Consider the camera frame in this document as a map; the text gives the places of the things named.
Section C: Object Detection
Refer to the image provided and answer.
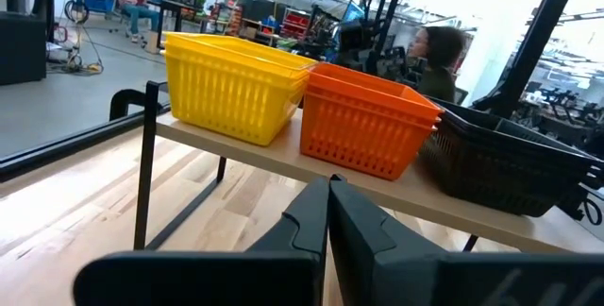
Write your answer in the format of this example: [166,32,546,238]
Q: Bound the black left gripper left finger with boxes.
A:
[73,177,330,306]

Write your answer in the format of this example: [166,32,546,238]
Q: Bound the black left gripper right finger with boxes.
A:
[328,174,604,306]

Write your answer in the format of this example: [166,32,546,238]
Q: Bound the black plastic basket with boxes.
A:
[427,96,604,170]
[417,121,599,218]
[424,116,604,185]

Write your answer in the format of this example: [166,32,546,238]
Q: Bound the wooden shelf with black legs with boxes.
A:
[133,80,604,255]

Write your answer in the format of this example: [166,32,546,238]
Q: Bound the distant robot workstation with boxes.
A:
[513,83,604,130]

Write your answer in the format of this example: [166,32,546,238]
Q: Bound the shelving with red bins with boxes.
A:
[280,8,311,39]

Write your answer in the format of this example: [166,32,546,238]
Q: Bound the computer monitor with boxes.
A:
[340,0,367,26]

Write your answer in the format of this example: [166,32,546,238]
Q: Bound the cardboard box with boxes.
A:
[144,29,162,55]

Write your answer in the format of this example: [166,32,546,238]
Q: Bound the black cabinet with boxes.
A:
[0,0,48,86]

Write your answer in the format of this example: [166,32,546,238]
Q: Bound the black looped cable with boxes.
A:
[559,185,604,227]

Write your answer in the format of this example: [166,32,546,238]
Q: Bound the black hooked frame bracket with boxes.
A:
[109,88,148,122]

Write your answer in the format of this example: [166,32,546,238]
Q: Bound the black aluminium table frame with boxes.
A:
[0,0,604,184]

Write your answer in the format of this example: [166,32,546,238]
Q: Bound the yellow floor cable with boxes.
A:
[63,10,105,76]

